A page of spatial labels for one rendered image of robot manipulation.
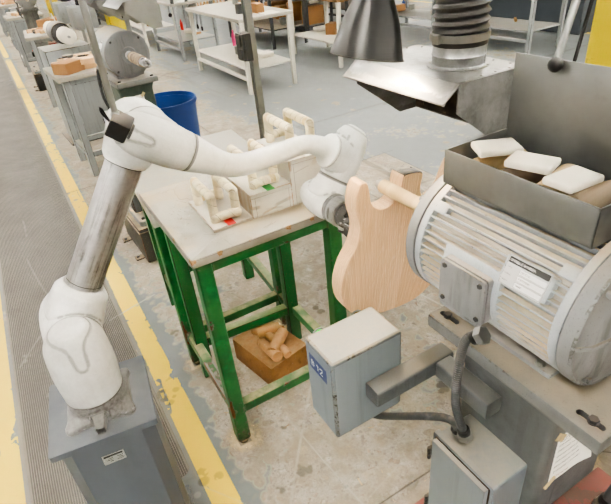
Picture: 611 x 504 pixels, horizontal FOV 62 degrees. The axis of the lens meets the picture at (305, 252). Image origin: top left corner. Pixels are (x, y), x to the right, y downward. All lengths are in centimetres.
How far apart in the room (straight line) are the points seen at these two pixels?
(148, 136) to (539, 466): 105
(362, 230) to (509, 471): 58
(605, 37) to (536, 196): 108
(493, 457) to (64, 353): 100
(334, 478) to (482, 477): 116
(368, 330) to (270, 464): 128
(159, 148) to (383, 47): 59
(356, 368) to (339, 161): 73
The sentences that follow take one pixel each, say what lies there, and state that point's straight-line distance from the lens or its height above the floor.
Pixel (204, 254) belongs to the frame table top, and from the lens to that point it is 165.
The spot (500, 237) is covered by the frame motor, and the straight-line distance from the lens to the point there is 87.
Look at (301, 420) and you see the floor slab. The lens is 230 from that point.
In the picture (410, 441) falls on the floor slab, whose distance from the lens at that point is 222.
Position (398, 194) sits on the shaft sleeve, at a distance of 115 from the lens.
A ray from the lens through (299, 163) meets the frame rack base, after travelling 180.
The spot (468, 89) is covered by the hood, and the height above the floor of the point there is 151.
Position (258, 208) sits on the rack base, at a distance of 178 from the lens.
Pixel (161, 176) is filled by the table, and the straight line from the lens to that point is 237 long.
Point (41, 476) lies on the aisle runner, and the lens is 249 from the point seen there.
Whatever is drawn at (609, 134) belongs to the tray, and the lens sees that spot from 90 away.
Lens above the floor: 178
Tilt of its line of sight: 33 degrees down
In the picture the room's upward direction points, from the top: 6 degrees counter-clockwise
